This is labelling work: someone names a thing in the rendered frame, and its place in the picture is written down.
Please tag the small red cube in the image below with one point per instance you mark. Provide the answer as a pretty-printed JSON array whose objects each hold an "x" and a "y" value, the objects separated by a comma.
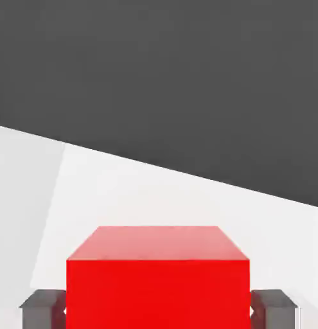
[{"x": 158, "y": 288}]

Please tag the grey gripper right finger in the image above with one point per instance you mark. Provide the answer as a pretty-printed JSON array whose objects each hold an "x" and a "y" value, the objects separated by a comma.
[{"x": 275, "y": 312}]

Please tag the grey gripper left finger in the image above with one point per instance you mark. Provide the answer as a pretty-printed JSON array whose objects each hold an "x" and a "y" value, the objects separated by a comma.
[{"x": 38, "y": 312}]

